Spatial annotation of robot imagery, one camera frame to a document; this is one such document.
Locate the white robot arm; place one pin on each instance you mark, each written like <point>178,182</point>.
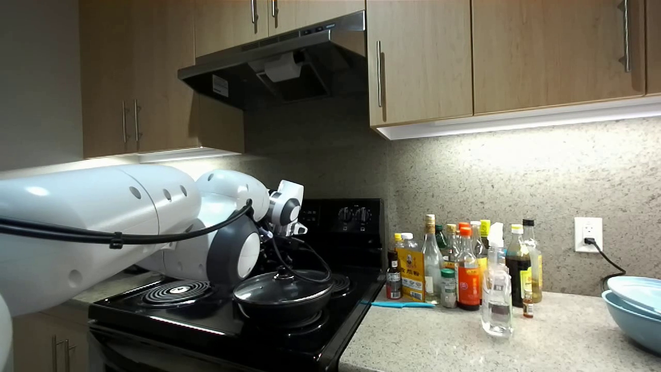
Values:
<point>68,228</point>

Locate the wide wooden cabinet door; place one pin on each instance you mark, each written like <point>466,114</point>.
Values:
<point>549,55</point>

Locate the small green lid jar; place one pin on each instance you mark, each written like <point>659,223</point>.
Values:
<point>449,290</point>

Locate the black frying pan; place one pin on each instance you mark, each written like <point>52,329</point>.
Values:
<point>276,313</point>

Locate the stainless range hood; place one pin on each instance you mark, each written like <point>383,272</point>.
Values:
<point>276,69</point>

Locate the wooden two-door wall cabinet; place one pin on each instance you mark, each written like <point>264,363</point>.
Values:
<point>124,69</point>

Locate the black electric stove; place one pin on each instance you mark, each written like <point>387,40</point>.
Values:
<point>206,338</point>

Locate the under-cabinet light strip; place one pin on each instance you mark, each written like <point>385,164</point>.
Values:
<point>516,118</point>

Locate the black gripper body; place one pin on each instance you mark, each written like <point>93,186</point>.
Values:
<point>283,253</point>

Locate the glass bottle gold cap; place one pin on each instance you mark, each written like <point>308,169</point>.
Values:
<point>432,265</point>

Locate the glass frying pan lid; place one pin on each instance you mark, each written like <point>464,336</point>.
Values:
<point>282,285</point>

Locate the bottle yellow green cap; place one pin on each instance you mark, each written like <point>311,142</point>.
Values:
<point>484,239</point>

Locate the narrow wooden cabinet door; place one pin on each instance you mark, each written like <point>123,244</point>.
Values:
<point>425,62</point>

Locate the orange sauce bottle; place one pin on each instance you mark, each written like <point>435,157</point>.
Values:
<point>469,285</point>

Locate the wooden cabinet over hood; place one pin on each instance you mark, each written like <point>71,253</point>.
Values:
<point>302,14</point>

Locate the clear spray bottle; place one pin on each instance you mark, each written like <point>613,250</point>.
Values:
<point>496,302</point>

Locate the large burner coil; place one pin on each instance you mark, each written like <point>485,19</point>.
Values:
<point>171,294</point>

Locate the teal utensil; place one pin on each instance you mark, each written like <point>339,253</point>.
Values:
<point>404,304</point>

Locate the small dark spice jar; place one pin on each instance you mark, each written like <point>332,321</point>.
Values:
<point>392,281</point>

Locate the dark soy sauce bottle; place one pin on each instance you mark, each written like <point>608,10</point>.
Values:
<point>516,272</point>

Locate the wooden base cabinet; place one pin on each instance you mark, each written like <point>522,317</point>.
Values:
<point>59,341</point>

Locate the light blue bowl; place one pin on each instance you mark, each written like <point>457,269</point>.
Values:
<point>633,327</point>
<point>636,291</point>

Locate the white wall outlet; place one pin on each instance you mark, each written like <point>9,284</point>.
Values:
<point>586,229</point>

